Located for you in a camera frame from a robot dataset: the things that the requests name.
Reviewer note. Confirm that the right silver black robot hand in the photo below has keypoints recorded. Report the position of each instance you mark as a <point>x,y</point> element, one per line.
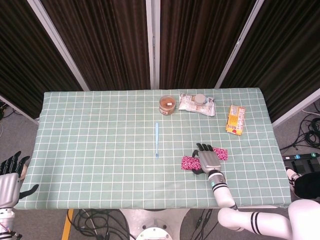
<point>210,160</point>

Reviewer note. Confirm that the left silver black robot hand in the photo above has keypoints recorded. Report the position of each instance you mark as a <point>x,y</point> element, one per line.
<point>8,188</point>

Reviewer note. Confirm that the pink patterned packet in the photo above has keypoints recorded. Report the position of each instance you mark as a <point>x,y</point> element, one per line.
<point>222,154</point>
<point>188,163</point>

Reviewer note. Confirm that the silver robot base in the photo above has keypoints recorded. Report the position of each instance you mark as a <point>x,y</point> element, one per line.
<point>155,220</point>

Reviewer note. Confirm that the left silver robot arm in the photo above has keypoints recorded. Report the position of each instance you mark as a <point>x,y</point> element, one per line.
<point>6,220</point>

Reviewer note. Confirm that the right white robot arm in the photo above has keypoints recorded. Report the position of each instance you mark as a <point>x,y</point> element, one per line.
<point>222,195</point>

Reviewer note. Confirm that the beige shoe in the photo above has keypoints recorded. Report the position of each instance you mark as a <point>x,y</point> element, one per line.
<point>24,172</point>

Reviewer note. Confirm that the yellow snack box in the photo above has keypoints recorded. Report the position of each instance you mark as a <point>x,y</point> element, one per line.
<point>235,120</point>

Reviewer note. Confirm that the silver printed snack bag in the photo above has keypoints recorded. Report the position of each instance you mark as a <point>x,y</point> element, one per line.
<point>190,107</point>

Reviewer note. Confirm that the light blue spoon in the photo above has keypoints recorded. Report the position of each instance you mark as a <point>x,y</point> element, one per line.
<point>157,135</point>

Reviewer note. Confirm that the small grey round lid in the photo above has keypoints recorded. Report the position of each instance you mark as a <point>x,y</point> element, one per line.
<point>200,99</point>

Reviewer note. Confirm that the clear jar brown contents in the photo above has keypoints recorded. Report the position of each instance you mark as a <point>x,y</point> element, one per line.
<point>167,106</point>

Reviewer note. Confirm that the yellow floor tape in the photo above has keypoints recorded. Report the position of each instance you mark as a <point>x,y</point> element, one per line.
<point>67,225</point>

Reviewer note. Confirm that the white black sneaker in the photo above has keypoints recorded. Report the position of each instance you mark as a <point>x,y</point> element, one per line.
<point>291,175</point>

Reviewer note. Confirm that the black foot pedal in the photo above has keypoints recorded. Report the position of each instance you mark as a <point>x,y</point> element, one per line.
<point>300,165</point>

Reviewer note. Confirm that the green checked tablecloth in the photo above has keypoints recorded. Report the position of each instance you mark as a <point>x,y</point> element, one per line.
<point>100,150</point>

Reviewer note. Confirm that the black trouser leg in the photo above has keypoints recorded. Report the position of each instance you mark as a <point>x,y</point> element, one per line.
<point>308,185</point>

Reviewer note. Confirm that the dark curtain partition panel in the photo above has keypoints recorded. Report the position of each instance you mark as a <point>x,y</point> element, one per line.
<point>282,62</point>
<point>195,45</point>
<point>25,62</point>
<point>105,45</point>

